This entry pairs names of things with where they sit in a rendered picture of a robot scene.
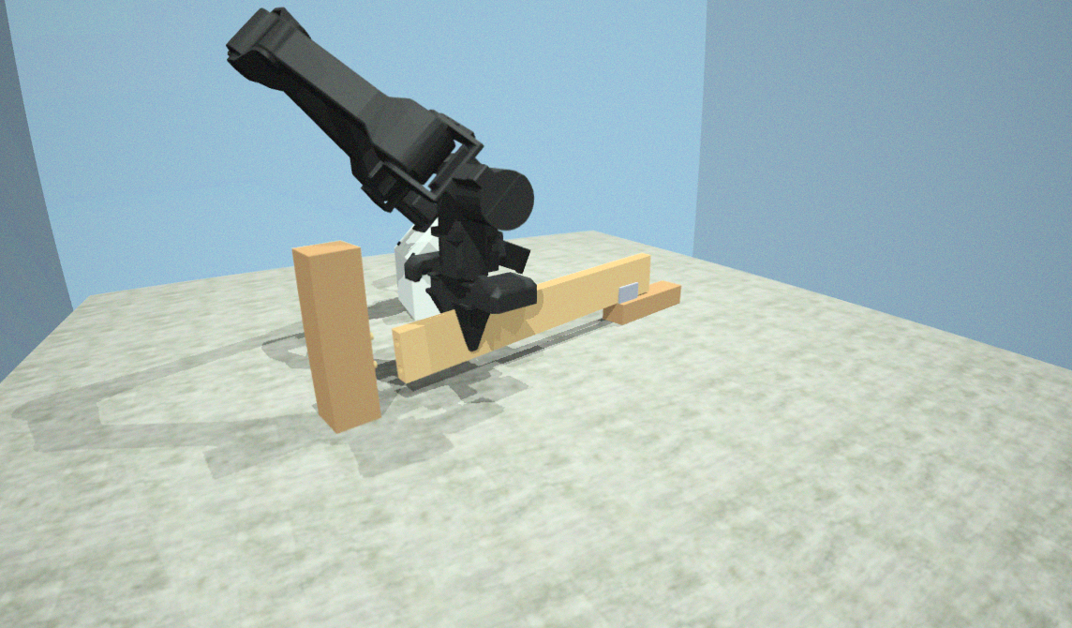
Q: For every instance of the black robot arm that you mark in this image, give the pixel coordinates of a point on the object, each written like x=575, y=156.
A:
x=394, y=144

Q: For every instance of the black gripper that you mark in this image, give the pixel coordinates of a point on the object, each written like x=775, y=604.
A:
x=459, y=278

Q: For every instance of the long wooden rail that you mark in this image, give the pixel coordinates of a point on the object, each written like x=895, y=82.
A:
x=429, y=345

